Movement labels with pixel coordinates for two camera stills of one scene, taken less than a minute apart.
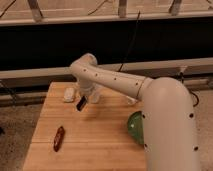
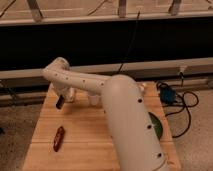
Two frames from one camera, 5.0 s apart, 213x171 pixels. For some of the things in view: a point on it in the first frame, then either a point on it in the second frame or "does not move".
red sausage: [58, 140] does not move
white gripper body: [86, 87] to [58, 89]
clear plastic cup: [94, 93] does not move
